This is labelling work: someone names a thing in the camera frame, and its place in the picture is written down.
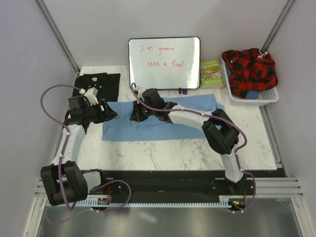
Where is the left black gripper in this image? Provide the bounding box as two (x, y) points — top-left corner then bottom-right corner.
(83, 99), (118, 124)

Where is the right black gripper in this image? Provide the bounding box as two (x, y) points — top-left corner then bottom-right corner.
(130, 98), (157, 122)

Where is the light blue long sleeve shirt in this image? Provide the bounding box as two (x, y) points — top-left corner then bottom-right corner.
(102, 94), (224, 142)

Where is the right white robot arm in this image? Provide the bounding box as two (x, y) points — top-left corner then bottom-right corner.
(130, 83), (247, 195)

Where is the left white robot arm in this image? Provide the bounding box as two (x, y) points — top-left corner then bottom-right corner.
(40, 95), (117, 206)

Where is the folded black shirt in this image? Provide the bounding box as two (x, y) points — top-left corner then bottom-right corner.
(70, 73), (121, 106)

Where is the white dry-erase board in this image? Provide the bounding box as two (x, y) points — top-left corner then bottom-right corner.
(128, 37), (200, 90)

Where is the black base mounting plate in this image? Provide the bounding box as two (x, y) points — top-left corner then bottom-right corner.
(90, 170), (254, 203)

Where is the green paperback book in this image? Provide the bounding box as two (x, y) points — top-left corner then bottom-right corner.
(200, 59), (225, 89)

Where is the blue checkered cloth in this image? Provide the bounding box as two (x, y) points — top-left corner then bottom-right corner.
(246, 90), (259, 100)

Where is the red black plaid shirt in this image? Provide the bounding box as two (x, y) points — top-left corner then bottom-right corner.
(221, 48), (278, 99)

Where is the white plastic basket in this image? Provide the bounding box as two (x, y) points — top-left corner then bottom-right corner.
(221, 59), (279, 107)

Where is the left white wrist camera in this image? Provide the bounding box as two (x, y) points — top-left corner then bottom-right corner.
(84, 87), (99, 106)

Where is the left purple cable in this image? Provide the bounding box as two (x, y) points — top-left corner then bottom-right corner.
(40, 84), (131, 213)

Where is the purple cable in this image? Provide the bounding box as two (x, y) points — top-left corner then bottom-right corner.
(130, 82), (256, 214)
(40, 84), (131, 213)

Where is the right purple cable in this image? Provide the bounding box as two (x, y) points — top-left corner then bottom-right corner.
(130, 82), (256, 214)

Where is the white slotted cable duct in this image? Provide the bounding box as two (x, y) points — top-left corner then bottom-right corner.
(45, 195), (234, 207)

